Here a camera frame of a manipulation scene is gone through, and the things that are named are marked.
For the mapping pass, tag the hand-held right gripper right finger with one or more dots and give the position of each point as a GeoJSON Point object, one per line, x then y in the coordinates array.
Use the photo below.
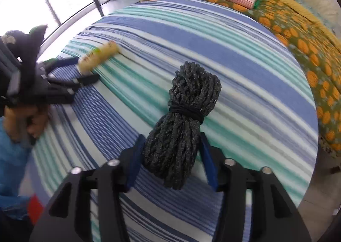
{"type": "Point", "coordinates": [209, 163]}

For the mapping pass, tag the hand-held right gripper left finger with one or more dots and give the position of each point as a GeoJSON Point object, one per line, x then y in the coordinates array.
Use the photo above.
{"type": "Point", "coordinates": [134, 163]}

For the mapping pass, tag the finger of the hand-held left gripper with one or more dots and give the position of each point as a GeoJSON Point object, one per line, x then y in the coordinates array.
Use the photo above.
{"type": "Point", "coordinates": [65, 62]}
{"type": "Point", "coordinates": [85, 80]}

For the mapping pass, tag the tan pastry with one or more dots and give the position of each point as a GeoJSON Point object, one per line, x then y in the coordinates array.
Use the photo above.
{"type": "Point", "coordinates": [98, 55]}

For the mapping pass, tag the person's left forearm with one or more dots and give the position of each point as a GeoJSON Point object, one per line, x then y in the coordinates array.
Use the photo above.
{"type": "Point", "coordinates": [13, 167]}

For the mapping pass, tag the person's left hand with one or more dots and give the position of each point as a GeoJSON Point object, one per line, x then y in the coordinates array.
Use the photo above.
{"type": "Point", "coordinates": [34, 122]}

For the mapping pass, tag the striped tablecloth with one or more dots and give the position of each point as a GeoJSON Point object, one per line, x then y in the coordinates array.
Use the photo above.
{"type": "Point", "coordinates": [239, 85]}

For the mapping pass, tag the yellow blanket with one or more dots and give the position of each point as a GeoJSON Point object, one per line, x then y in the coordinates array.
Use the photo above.
{"type": "Point", "coordinates": [293, 5]}

